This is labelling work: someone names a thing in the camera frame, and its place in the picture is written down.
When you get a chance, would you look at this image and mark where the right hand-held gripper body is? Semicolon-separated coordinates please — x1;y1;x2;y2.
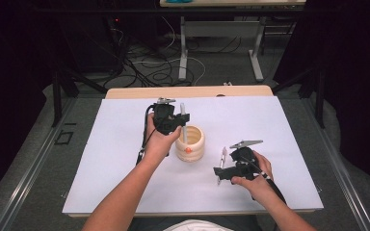
228;139;265;181

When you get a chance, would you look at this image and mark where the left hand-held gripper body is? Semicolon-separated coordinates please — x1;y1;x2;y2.
152;96;191;136

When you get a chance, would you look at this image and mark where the slim white pen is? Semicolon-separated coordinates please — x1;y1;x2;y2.
179;102;189;144

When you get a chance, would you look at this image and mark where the cream ribbed pen holder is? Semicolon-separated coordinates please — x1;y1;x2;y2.
174;124;206;163

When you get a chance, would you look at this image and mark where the person's right hand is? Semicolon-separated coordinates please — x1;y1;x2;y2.
230;150;275;200

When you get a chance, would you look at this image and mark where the person's left hand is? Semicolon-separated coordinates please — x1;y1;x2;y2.
143;112;183;167

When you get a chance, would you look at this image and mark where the light wooden table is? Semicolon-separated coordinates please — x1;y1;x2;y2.
65;85;317;219

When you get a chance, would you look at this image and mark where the person's white shirt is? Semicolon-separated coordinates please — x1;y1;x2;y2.
163;219;235;231

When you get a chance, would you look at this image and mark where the white table mat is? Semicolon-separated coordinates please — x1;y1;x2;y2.
62;95;325;215

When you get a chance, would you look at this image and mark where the desk with grey metal legs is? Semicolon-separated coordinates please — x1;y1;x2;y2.
159;0;307;83

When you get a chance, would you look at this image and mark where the black metal stand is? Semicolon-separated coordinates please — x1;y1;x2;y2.
51;62;109;128
271;65;328;130

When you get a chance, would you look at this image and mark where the dark cabinet with red light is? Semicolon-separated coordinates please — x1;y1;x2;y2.
56;13;126;74

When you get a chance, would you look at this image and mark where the left hand-held gripper cable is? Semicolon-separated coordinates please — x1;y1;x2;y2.
135;104;158;167

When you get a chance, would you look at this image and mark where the hand-held gripper cable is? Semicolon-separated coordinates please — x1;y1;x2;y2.
243;156;287;206
135;104;158;167

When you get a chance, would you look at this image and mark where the right hand-held gripper cable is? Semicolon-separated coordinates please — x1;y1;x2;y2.
243;156;287;206

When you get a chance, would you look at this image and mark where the tangle of black floor cables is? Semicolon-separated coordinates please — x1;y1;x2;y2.
107;15;243;90

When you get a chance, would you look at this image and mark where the white floor cable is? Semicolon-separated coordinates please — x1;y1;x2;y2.
130;15;207;87

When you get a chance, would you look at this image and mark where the grey metal floor rail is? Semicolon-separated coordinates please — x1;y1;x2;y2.
0;97;78;231
302;97;370;231

